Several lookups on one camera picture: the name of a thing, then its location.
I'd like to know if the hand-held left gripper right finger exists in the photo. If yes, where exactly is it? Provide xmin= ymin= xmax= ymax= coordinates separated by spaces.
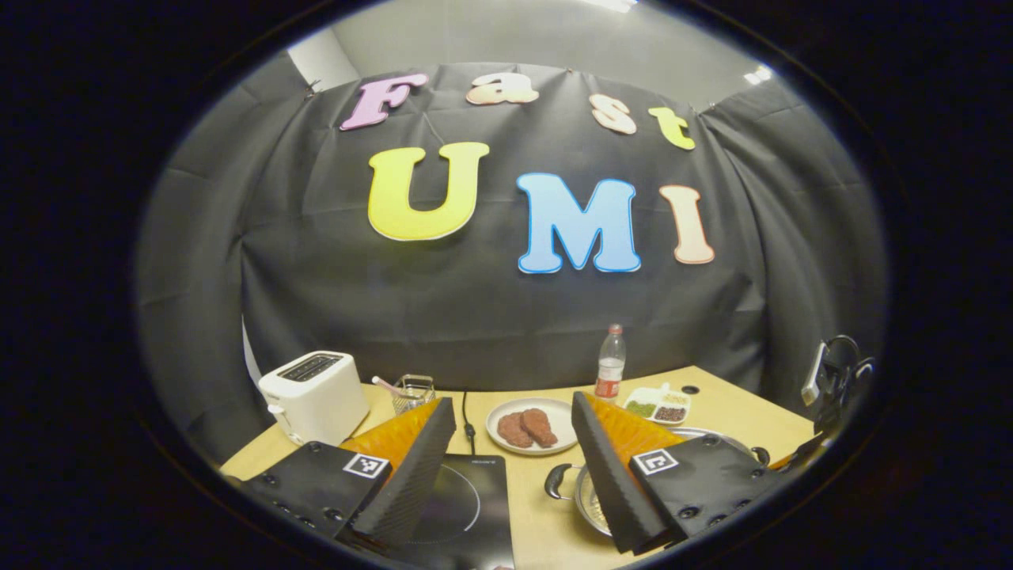
xmin=571 ymin=391 xmax=784 ymax=555

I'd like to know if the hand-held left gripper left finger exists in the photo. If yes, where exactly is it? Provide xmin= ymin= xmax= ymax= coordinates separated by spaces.
xmin=241 ymin=397 xmax=457 ymax=555

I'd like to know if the black induction cooktop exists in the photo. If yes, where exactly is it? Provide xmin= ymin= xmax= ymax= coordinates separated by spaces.
xmin=336 ymin=453 xmax=515 ymax=570

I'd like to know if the steel pot with black handles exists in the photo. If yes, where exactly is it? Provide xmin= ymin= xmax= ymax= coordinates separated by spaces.
xmin=544 ymin=427 xmax=770 ymax=539

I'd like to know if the small wire basket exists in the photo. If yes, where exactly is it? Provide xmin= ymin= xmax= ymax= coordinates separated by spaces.
xmin=393 ymin=374 xmax=436 ymax=416

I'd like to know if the white round plate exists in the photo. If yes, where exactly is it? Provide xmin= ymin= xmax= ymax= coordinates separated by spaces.
xmin=485 ymin=397 xmax=579 ymax=457

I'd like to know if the white toaster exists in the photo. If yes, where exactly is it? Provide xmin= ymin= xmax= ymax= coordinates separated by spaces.
xmin=258 ymin=351 xmax=370 ymax=447

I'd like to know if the clear plastic water bottle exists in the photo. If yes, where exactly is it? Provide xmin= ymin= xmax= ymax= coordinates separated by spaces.
xmin=594 ymin=324 xmax=627 ymax=405

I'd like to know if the brown meat piece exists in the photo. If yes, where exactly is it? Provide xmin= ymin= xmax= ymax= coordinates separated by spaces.
xmin=520 ymin=408 xmax=559 ymax=448
xmin=497 ymin=412 xmax=535 ymax=449

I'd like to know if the white divided dish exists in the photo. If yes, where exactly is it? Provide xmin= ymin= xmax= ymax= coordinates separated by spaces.
xmin=623 ymin=383 xmax=692 ymax=426

